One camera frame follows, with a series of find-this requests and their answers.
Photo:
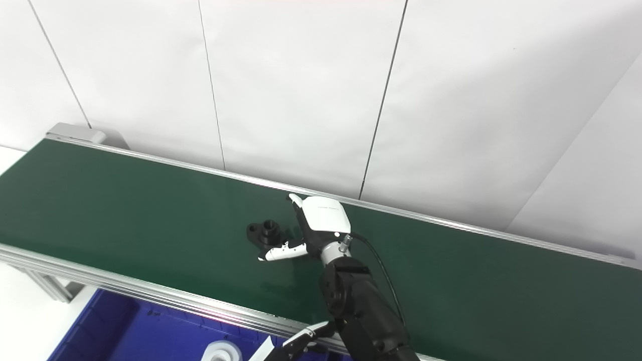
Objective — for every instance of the white round part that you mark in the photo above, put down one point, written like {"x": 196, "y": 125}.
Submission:
{"x": 220, "y": 352}

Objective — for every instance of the grey conveyor end housing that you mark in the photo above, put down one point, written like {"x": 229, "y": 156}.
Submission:
{"x": 80, "y": 134}

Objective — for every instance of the black flanged part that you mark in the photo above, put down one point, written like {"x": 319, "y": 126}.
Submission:
{"x": 266, "y": 230}

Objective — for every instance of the blue plastic bin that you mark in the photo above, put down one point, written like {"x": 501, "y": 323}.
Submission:
{"x": 125, "y": 336}

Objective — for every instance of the aluminium conveyor leg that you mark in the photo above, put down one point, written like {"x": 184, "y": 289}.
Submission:
{"x": 52, "y": 287}

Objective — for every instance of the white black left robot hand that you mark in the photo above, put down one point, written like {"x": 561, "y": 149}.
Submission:
{"x": 301, "y": 338}

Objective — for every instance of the green conveyor belt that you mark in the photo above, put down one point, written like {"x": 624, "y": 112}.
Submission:
{"x": 150, "y": 220}
{"x": 150, "y": 296}

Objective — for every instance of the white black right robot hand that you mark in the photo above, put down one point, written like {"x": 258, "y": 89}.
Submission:
{"x": 323, "y": 218}

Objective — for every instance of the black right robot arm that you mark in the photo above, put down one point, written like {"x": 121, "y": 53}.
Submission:
{"x": 361, "y": 311}

